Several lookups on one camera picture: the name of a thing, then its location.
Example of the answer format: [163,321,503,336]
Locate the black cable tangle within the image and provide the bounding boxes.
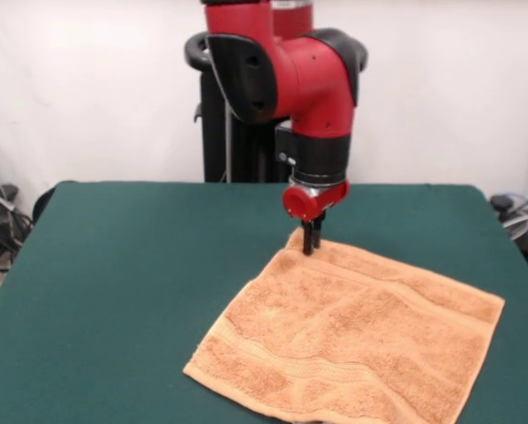
[0,140,34,310]

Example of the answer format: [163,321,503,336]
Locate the orange terry towel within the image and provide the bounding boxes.
[182,227,507,424]

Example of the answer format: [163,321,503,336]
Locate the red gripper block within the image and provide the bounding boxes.
[282,178,351,257]

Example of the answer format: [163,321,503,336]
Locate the dark green table cloth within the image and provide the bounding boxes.
[0,179,528,424]

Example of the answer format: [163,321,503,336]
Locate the light blue cable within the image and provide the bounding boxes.
[495,188,528,211]

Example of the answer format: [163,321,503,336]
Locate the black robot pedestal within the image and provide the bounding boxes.
[184,33,371,185]

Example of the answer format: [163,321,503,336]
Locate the small black device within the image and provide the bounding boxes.
[489,194,517,211]

